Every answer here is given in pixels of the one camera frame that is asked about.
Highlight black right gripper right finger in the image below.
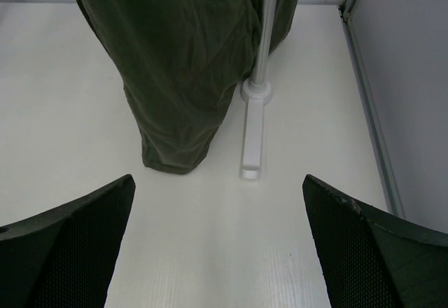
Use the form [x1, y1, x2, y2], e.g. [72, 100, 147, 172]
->
[302, 174, 447, 307]

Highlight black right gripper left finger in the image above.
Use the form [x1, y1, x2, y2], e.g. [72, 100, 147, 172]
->
[1, 174, 135, 307]

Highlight silver clothes rack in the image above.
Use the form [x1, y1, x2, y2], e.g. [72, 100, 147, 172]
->
[241, 0, 277, 180]

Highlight olive green hanging garment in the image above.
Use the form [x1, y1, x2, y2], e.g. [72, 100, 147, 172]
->
[66, 0, 304, 176]

